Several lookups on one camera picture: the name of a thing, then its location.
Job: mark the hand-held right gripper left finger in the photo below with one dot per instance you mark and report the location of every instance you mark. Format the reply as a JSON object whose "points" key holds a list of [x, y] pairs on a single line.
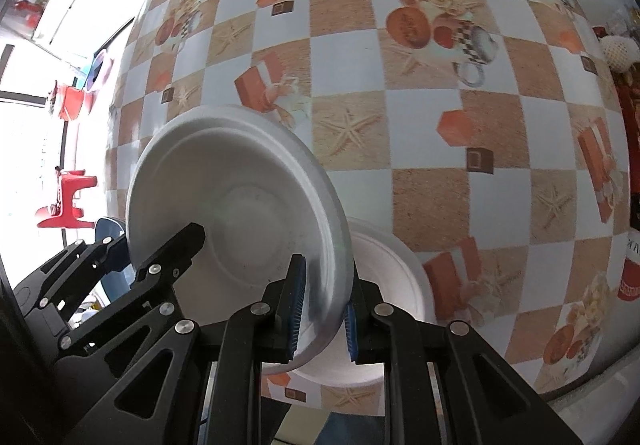
{"points": [[297, 305]]}

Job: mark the white foam net fruit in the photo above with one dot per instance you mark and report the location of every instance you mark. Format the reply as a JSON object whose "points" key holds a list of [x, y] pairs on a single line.
{"points": [[619, 51]]}

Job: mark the person's left leg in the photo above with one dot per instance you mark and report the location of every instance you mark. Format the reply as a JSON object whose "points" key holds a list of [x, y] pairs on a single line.
{"points": [[274, 420]]}

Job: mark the person's right leg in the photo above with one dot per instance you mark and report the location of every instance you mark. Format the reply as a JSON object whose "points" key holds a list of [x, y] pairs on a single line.
{"points": [[355, 430]]}

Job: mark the red plastic chair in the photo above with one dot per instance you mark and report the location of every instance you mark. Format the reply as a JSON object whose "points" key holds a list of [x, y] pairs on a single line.
{"points": [[67, 200], [70, 100]]}

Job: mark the person's leg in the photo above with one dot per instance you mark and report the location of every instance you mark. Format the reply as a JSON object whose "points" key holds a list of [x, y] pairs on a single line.
{"points": [[355, 430], [274, 420]]}

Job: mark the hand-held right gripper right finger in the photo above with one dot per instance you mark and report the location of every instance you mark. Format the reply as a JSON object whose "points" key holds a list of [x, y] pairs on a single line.
{"points": [[351, 332]]}

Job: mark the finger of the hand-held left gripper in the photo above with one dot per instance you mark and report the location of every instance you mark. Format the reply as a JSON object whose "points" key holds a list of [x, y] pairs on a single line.
{"points": [[172, 250], [92, 255]]}

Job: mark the red label jar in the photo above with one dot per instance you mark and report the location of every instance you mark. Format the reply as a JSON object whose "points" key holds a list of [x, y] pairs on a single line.
{"points": [[631, 277]]}

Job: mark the white bowl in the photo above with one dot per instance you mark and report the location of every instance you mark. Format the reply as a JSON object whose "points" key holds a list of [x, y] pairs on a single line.
{"points": [[240, 165], [395, 275]]}

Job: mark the pink and blue stool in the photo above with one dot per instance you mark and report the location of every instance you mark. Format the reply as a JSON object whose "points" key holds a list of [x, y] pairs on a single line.
{"points": [[97, 70]]}

